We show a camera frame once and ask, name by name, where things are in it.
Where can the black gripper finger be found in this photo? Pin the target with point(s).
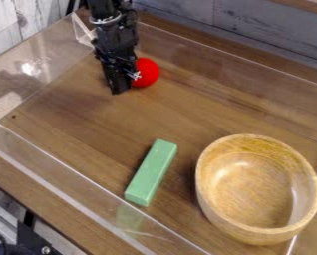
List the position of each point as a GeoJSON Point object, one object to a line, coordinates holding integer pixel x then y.
{"type": "Point", "coordinates": [111, 76]}
{"type": "Point", "coordinates": [129, 74]}

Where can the long green rectangular block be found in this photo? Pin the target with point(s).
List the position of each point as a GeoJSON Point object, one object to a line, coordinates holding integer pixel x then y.
{"type": "Point", "coordinates": [144, 184]}

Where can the clear acrylic tray wall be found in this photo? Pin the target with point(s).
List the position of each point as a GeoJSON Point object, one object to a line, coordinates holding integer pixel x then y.
{"type": "Point", "coordinates": [73, 140]}

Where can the clear acrylic corner bracket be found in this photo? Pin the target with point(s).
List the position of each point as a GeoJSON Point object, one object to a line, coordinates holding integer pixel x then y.
{"type": "Point", "coordinates": [83, 34]}

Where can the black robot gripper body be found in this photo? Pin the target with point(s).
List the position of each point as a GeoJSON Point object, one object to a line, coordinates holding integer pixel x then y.
{"type": "Point", "coordinates": [116, 38]}

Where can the black metal clamp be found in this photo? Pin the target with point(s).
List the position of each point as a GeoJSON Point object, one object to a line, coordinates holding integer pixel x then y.
{"type": "Point", "coordinates": [29, 241]}

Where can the wooden bowl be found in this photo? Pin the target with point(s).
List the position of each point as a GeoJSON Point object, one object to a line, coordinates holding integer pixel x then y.
{"type": "Point", "coordinates": [255, 188]}

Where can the red ball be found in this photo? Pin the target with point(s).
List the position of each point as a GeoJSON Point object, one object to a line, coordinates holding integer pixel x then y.
{"type": "Point", "coordinates": [148, 69]}

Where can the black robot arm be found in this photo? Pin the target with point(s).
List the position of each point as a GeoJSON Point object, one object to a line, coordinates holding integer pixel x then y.
{"type": "Point", "coordinates": [111, 8]}

